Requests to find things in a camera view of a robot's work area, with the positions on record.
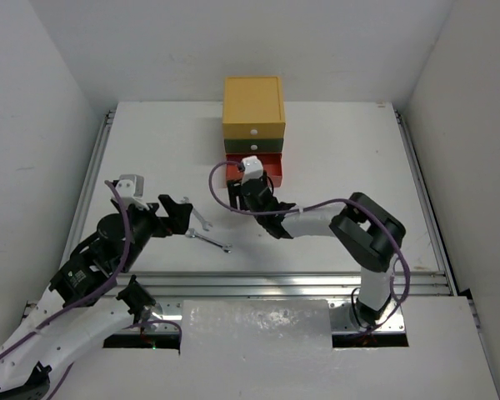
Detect green drawer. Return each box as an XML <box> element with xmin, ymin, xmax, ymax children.
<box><xmin>224</xmin><ymin>138</ymin><xmax>284</xmax><ymax>154</ymax></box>

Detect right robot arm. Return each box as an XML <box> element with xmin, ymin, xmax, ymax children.
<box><xmin>227</xmin><ymin>177</ymin><xmax>406</xmax><ymax>329</ymax></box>

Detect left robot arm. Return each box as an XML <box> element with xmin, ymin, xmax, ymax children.
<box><xmin>0</xmin><ymin>195</ymin><xmax>193</xmax><ymax>399</ymax></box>

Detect silver wrench lower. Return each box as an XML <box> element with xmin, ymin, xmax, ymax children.
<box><xmin>185</xmin><ymin>228</ymin><xmax>233</xmax><ymax>253</ymax></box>

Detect silver wrench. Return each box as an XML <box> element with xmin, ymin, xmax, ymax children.
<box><xmin>181</xmin><ymin>197</ymin><xmax>213</xmax><ymax>232</ymax></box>
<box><xmin>185</xmin><ymin>228</ymin><xmax>233</xmax><ymax>253</ymax></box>

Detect silver wrench upper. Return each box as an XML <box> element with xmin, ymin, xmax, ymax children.
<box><xmin>181</xmin><ymin>197</ymin><xmax>213</xmax><ymax>232</ymax></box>

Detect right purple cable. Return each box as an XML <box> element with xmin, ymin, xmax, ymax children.
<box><xmin>207</xmin><ymin>161</ymin><xmax>412</xmax><ymax>333</ymax></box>

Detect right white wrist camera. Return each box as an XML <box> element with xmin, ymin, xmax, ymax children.
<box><xmin>240</xmin><ymin>156</ymin><xmax>263</xmax><ymax>183</ymax></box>

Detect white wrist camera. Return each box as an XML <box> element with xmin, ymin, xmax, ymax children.
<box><xmin>240</xmin><ymin>156</ymin><xmax>263</xmax><ymax>183</ymax></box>
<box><xmin>107</xmin><ymin>174</ymin><xmax>159</xmax><ymax>212</ymax></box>

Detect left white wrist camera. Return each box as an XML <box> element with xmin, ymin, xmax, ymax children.
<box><xmin>107</xmin><ymin>174</ymin><xmax>159</xmax><ymax>212</ymax></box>

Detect aluminium frame rail front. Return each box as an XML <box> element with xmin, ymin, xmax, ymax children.
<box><xmin>124</xmin><ymin>270</ymin><xmax>447</xmax><ymax>298</ymax></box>

